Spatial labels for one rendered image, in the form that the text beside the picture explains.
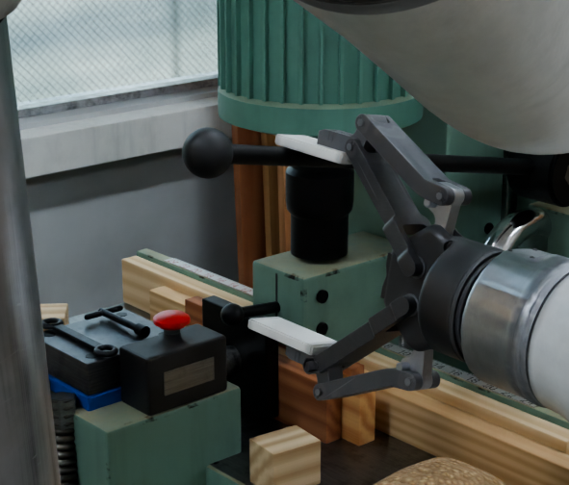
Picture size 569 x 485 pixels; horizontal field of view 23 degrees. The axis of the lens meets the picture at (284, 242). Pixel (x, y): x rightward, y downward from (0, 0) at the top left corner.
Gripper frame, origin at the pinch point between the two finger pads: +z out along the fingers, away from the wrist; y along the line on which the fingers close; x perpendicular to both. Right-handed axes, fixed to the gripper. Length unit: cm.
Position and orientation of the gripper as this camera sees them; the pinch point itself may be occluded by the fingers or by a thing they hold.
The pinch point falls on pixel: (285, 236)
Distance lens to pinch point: 101.9
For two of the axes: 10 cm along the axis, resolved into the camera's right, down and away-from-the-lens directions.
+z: -6.6, -2.4, 7.2
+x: -7.4, 0.2, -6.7
